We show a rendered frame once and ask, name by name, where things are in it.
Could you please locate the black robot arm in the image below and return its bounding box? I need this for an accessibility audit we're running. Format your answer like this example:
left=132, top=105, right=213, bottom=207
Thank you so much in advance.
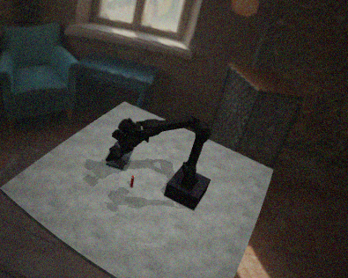
left=112, top=115, right=211, bottom=192

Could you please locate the grey sloped panel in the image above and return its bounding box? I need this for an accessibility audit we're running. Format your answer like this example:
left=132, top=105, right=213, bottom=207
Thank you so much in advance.
left=106, top=141, right=133, bottom=170

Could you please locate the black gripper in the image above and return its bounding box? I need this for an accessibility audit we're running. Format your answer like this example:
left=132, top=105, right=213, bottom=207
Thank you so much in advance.
left=106, top=136, right=136, bottom=162

